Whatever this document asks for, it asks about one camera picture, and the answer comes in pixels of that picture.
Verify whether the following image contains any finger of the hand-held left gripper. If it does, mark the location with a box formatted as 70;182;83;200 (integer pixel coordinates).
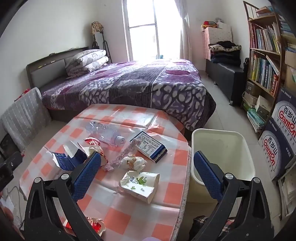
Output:
0;152;23;168

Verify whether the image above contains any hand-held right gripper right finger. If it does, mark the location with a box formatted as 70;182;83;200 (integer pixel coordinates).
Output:
188;151;274;241

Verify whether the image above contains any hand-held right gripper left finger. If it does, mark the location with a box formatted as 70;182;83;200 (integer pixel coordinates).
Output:
23;152;103;241

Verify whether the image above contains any torn blue white carton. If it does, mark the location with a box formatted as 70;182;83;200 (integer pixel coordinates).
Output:
47;140;89;172

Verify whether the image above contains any white plastic trash bin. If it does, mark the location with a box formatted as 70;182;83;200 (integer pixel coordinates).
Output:
186;128;256;204

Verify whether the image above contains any red white snack wrapper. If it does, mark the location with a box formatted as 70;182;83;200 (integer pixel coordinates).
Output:
83;137;109;165

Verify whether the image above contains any pink patterned strip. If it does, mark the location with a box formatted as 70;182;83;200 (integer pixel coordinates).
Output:
102;140;141;172

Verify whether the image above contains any clear plastic bottle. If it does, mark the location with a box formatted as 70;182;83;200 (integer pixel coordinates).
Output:
85;120;126;147

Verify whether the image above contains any crushed green print paper cup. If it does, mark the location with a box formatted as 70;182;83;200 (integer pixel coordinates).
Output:
119;171;160;204

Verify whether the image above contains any blue printed carton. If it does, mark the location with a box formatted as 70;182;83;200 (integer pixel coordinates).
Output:
129;131;168;164

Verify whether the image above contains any grey checked cushion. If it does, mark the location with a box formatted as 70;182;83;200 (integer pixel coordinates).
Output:
0;88;52;152

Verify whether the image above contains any dark plaid bag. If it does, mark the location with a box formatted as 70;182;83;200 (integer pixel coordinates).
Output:
192;215;236;241

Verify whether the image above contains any orange white checked tablecloth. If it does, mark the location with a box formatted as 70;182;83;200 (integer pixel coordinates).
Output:
18;104;192;241

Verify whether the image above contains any red cloth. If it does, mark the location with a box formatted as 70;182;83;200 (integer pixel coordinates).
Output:
15;88;31;101

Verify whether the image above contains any stack of teal books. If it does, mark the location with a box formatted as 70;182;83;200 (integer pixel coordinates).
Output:
246;109;266;133

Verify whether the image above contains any pile of white papers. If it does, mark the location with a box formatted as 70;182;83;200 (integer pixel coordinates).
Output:
277;162;296;220

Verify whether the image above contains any stack of white books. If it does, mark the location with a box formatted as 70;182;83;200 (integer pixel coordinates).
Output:
242;91;258;112

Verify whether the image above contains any grey bed headboard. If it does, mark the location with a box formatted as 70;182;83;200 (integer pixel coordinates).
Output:
26;47;89;90

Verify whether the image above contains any small grey cardboard box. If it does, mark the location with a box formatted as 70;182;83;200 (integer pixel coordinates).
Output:
245;81;262;96

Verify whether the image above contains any black bench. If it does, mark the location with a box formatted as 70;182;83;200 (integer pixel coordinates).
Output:
205;59;247;107

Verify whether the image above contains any folded floral quilt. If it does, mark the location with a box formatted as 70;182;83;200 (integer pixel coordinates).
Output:
65;49;109;78

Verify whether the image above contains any row of thick books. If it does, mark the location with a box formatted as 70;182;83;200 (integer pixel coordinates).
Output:
247;54;280;95

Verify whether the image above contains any pile of folded clothes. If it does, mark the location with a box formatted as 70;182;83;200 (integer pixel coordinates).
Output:
208;40;242;66

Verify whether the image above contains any black coat stand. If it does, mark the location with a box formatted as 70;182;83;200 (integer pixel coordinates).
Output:
92;32;112;64

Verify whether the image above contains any brown cardboard box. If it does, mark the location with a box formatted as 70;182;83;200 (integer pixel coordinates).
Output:
284;50;296;93

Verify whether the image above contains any wooden bookshelf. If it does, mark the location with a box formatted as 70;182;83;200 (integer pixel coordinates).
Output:
240;1;287;139

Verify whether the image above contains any white curtain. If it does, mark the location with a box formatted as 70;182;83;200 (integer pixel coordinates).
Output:
174;0;192;62

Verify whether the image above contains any pink drawer cabinet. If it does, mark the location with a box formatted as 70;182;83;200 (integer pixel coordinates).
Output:
202;24;233;61

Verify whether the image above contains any window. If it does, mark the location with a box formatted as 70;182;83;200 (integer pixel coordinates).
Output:
122;0;183;62

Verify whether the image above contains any plaid scarf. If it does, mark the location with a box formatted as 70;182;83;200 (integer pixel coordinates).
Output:
91;22;103;35

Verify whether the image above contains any row of thin books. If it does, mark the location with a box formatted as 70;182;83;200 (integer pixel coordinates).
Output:
251;22;281;54

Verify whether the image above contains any stack of paper folders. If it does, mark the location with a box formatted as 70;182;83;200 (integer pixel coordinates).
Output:
277;14;296;51

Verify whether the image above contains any books lying flat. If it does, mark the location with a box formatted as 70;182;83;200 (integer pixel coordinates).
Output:
255;6;278;18

